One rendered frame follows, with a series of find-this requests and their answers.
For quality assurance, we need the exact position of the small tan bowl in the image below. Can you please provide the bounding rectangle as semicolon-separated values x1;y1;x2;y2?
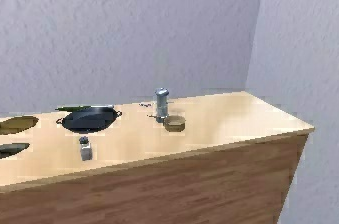
162;115;187;133

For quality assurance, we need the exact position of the tall silver pepper mill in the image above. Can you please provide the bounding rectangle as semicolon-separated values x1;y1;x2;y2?
154;87;170;124

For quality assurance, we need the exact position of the black two-handled pan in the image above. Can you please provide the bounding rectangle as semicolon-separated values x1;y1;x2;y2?
55;107;123;134

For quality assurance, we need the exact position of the small grey salt shaker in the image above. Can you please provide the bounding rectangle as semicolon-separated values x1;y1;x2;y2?
78;135;94;162

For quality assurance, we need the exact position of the wooden kitchen counter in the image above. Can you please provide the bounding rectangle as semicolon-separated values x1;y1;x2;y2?
0;90;316;224

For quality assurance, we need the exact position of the olive round plate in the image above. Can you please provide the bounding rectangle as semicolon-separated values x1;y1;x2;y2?
0;115;40;136

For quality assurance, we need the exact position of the dark grey flat pan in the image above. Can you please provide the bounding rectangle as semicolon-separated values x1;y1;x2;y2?
0;142;31;163

